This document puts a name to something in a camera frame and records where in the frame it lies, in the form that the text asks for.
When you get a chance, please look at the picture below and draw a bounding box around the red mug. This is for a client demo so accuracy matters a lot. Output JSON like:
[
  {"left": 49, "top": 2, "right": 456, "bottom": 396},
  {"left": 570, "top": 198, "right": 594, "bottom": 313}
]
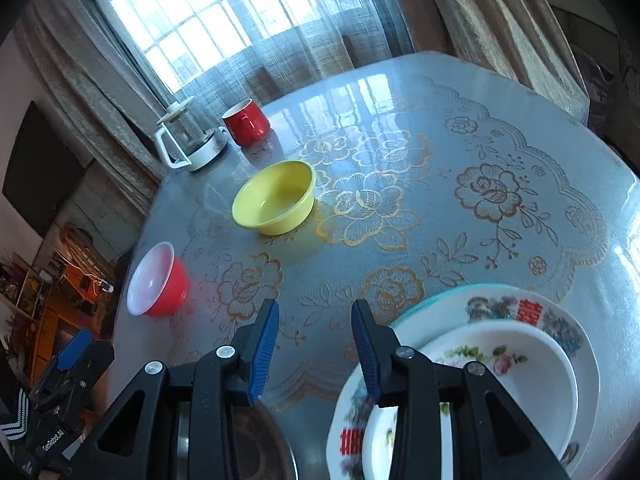
[{"left": 222, "top": 99, "right": 271, "bottom": 148}]

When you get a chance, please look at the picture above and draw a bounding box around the red plastic bowl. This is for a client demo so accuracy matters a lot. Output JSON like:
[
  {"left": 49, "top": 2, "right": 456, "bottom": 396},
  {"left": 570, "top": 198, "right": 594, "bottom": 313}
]
[{"left": 126, "top": 242, "right": 190, "bottom": 318}]

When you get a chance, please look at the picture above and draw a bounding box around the orange cabinet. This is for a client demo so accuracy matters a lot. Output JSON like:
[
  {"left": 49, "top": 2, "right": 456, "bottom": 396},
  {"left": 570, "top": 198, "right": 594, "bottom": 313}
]
[{"left": 1, "top": 252, "right": 117, "bottom": 386}]

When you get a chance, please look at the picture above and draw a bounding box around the stainless steel bowl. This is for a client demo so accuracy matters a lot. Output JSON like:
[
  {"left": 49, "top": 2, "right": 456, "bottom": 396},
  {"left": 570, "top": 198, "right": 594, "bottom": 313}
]
[{"left": 172, "top": 401, "right": 298, "bottom": 479}]

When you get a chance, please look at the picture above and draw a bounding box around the sheer white curtain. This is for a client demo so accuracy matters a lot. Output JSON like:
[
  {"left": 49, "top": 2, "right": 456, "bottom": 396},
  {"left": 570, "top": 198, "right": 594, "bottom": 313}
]
[{"left": 81, "top": 0, "right": 413, "bottom": 110}]

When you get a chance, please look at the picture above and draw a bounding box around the black wall television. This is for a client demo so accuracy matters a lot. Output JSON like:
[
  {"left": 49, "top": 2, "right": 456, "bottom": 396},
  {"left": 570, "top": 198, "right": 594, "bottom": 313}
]
[{"left": 2, "top": 101, "right": 86, "bottom": 237}]

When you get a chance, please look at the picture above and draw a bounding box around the white glass electric kettle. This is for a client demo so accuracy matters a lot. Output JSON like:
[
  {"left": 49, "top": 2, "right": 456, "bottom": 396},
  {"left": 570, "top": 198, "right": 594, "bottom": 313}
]
[{"left": 153, "top": 96, "right": 228, "bottom": 172}]

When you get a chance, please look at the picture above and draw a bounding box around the beige right curtain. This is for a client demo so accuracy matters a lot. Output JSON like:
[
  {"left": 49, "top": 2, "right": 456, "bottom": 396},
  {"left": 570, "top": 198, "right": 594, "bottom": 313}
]
[{"left": 396, "top": 0, "right": 590, "bottom": 124}]

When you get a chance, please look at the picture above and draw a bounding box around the yellow plastic bowl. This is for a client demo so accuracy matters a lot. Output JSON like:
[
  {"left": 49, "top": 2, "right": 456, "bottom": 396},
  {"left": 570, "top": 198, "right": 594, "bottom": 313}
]
[{"left": 231, "top": 160, "right": 316, "bottom": 236}]

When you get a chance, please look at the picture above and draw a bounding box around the large white dragon plate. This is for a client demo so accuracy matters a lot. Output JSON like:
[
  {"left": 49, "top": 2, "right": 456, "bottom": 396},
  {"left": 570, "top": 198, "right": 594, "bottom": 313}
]
[{"left": 326, "top": 289, "right": 600, "bottom": 479}]

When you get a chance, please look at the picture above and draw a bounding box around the beige left curtain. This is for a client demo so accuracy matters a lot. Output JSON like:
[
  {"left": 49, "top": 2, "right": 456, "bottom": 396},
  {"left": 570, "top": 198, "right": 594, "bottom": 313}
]
[{"left": 13, "top": 0, "right": 166, "bottom": 214}]

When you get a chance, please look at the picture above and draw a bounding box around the beige curtain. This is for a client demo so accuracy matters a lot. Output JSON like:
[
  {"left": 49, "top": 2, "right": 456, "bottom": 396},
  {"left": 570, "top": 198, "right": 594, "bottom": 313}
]
[
  {"left": 13, "top": 0, "right": 166, "bottom": 214},
  {"left": 396, "top": 0, "right": 590, "bottom": 124}
]

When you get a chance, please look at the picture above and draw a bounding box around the wooden chair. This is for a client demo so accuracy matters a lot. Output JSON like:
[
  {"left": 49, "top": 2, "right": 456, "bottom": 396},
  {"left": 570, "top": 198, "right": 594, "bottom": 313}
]
[{"left": 60, "top": 222, "right": 113, "bottom": 280}]

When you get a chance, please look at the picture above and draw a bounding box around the white floral plate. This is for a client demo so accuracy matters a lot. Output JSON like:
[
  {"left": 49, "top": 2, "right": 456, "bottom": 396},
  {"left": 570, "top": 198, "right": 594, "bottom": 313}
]
[{"left": 360, "top": 318, "right": 580, "bottom": 480}]

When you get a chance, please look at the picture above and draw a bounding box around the teal plate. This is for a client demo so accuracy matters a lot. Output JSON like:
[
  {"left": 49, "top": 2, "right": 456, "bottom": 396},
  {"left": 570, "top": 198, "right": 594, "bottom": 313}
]
[{"left": 390, "top": 283, "right": 520, "bottom": 328}]

